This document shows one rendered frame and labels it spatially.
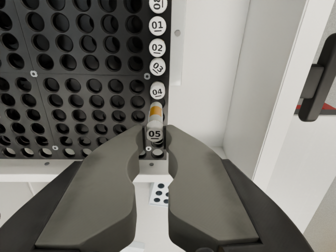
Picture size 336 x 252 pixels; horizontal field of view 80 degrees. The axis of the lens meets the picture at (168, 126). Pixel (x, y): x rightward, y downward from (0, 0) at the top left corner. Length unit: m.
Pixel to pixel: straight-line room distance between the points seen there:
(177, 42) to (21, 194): 0.35
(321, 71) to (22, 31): 0.23
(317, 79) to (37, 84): 0.23
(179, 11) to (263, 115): 0.12
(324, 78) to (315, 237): 2.29
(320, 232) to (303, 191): 1.87
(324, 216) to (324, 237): 0.31
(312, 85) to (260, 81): 0.04
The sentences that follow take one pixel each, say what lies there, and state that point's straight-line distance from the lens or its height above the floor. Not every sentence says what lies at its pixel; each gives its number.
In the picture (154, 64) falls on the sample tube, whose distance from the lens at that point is 0.16.
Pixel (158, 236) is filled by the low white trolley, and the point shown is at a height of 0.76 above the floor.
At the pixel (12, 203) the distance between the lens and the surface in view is 0.42.
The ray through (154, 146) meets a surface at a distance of 0.21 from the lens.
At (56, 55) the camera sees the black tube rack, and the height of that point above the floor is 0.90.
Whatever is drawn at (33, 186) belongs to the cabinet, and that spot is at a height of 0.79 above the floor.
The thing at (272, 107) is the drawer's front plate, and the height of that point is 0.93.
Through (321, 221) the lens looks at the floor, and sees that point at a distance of 2.29.
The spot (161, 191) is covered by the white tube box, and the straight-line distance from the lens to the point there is 0.40.
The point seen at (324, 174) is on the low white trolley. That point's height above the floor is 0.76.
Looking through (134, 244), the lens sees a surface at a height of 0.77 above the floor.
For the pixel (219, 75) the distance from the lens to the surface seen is 0.25.
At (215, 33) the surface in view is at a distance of 0.24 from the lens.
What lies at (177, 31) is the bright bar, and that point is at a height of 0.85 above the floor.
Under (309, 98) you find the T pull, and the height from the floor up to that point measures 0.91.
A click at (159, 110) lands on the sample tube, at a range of 0.16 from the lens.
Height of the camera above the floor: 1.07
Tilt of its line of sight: 61 degrees down
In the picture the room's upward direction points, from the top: 177 degrees clockwise
